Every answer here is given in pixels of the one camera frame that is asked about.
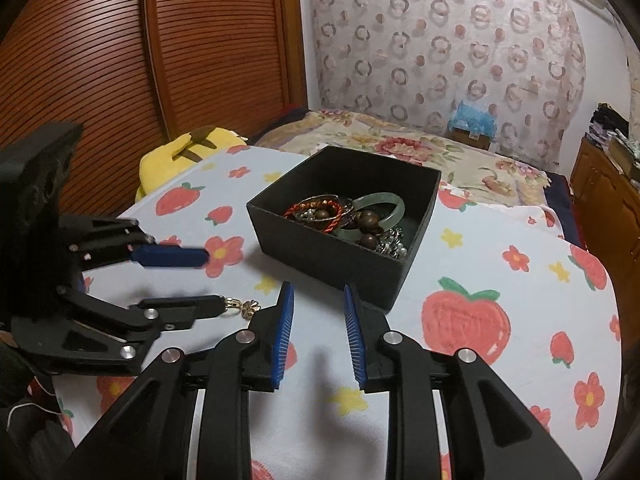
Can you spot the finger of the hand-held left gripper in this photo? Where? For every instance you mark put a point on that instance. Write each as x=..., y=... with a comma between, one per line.
x=190, y=308
x=170, y=256

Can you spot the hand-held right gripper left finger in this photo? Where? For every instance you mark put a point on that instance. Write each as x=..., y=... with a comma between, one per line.
x=284, y=335

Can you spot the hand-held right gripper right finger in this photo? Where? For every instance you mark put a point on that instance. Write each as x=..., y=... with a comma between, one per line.
x=356, y=335

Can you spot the gold flower jewelry piece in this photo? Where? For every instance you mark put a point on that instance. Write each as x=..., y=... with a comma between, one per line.
x=248, y=306

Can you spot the black square box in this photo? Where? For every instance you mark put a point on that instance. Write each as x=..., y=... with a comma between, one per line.
x=320, y=270

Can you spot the dark metal jewelry piece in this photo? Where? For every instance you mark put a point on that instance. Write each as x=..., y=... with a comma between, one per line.
x=320, y=216

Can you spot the green jade bangle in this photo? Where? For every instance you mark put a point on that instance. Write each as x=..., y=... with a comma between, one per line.
x=387, y=199

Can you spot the yellow plush toy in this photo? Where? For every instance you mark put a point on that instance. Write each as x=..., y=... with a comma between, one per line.
x=160, y=165

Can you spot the strawberry print sheet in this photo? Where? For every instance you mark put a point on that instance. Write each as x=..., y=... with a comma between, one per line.
x=475, y=260

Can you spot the wooden slatted wardrobe door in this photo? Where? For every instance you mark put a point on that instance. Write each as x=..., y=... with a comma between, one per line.
x=100, y=60

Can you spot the floral blanket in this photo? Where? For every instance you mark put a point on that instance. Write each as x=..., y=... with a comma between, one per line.
x=400, y=145

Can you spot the white red-flowered cloth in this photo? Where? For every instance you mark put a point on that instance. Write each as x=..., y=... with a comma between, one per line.
x=530, y=215

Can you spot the small cardboard box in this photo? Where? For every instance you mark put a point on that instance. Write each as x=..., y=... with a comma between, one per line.
x=472, y=139

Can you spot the dark blue bed sheet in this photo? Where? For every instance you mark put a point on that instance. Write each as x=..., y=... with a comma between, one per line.
x=560, y=195

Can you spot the blue plastic bag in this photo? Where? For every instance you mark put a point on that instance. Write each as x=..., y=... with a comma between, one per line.
x=472, y=115

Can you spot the wooden cabinet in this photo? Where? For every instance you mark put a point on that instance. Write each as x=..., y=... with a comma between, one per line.
x=610, y=210

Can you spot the flat cardboard box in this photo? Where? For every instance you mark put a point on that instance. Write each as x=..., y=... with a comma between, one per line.
x=625, y=157

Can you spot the pile of dark clothes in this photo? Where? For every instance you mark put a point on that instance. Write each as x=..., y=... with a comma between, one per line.
x=605, y=120

